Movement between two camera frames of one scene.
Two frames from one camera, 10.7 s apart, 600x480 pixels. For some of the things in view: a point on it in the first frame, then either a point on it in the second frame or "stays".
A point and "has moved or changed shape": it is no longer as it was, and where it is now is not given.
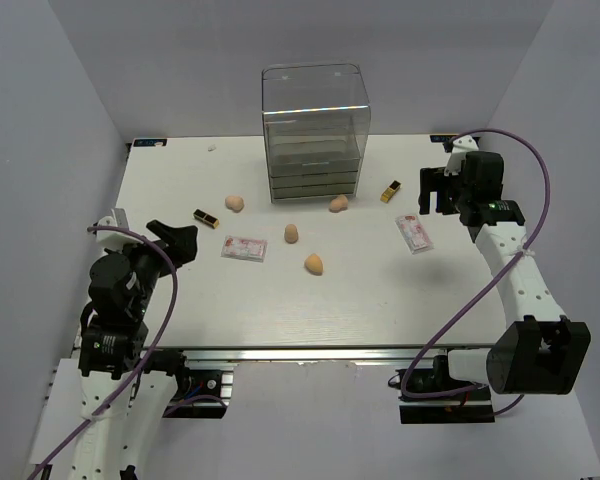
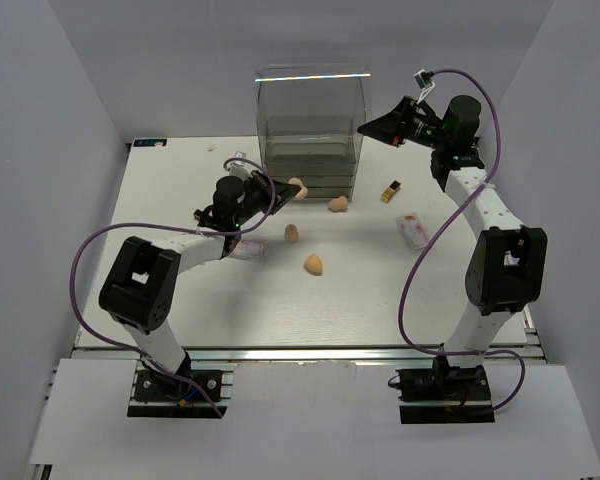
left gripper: x=181 y=241 → x=263 y=184
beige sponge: x=339 y=204 stays
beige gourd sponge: x=291 y=234 stays
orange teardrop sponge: x=314 y=265 stays
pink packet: x=244 y=249 stays
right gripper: x=432 y=180 → x=390 y=127
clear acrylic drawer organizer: x=316 y=120 stays
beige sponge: x=235 y=203 has moved or changed shape
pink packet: x=414 y=234 stays
